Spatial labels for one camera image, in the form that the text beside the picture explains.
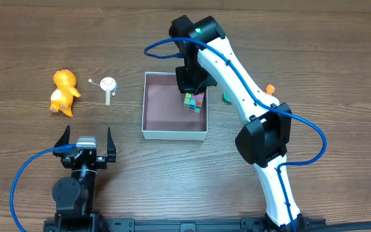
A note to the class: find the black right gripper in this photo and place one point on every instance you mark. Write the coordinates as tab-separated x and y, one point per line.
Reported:
192	84

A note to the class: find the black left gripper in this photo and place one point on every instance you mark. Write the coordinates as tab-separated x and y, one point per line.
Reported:
84	159

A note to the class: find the multicolour puzzle cube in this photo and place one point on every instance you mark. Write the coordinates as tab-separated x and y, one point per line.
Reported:
193	102

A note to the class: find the white cardboard box pink interior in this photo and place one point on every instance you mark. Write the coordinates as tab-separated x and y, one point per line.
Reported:
165	115

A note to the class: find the white plush duck orange feet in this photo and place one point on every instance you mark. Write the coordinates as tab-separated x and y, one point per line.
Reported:
270	89

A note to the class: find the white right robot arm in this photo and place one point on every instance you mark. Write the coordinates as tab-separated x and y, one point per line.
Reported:
209	60

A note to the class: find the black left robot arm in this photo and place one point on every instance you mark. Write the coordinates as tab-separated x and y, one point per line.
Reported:
74	194

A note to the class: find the green round lid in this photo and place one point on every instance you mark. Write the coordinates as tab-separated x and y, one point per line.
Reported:
226	99

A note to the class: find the white wooden rattle drum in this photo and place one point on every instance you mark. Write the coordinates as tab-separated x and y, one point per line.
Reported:
109	86

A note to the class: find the orange bear figurine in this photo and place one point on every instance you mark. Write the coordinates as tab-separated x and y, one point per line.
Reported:
62	97

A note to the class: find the black mounting rail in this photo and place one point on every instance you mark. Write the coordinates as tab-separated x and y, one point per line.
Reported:
245	224

